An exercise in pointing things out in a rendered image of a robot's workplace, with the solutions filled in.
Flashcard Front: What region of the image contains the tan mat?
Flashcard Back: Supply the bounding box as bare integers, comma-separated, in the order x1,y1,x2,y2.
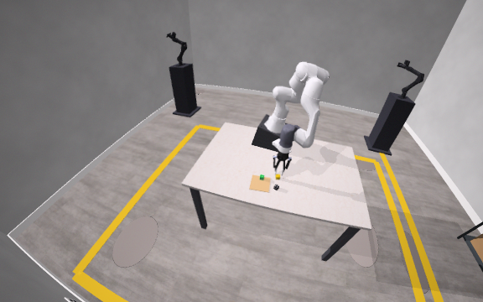
249,175,271,192

